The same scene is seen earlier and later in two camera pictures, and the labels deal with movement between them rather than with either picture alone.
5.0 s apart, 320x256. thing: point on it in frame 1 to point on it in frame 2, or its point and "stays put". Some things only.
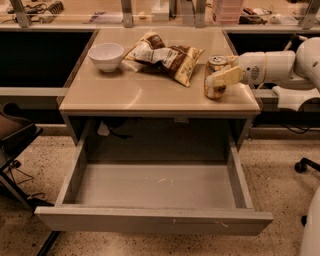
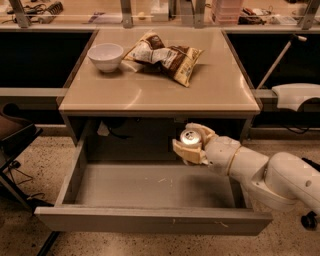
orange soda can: (214, 64) to (190, 137)
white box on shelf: (160, 10) stays put
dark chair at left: (16, 134) stays put
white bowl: (106, 55) stays put
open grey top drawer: (154, 197) stays put
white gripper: (250, 68) to (221, 154)
